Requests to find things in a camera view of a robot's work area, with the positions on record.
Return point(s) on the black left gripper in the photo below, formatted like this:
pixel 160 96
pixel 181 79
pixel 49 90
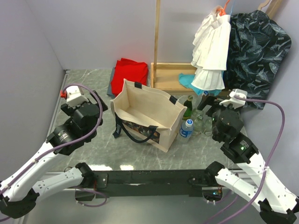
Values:
pixel 68 110

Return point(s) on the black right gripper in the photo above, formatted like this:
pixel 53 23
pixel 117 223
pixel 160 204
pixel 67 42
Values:
pixel 212 101

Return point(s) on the dark green Perrier bottle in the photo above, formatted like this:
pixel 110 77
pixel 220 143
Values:
pixel 188 105

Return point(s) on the blue label Pocari bottle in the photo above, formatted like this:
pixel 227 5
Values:
pixel 186 130

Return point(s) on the beige canvas tote bag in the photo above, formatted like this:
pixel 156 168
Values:
pixel 147 115

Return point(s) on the clear Pocari Sweat bottle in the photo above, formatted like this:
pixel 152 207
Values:
pixel 205 93

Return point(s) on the clear glass bottle green cap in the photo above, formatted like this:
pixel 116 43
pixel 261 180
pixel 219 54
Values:
pixel 198 125

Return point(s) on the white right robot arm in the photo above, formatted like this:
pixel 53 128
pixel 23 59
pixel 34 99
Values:
pixel 275 203

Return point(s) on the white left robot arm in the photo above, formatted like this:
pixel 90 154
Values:
pixel 20 193

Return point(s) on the teal cloth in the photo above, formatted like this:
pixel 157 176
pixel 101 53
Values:
pixel 186 81

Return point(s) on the wooden clothes rack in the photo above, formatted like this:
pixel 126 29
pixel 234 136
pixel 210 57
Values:
pixel 164 76

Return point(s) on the white hanging shirt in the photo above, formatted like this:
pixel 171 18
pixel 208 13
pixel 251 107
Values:
pixel 210 52

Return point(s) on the red folded cloth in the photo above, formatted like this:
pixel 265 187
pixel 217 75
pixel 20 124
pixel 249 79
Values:
pixel 129 70

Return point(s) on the dark leaf print shirt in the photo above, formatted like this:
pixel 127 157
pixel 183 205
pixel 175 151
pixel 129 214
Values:
pixel 257 47

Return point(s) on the orange clothes hanger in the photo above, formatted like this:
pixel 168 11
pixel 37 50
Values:
pixel 222 10

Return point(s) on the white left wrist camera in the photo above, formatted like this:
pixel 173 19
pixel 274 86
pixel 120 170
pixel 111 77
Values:
pixel 74 96

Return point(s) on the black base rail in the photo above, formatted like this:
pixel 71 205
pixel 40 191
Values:
pixel 193 183

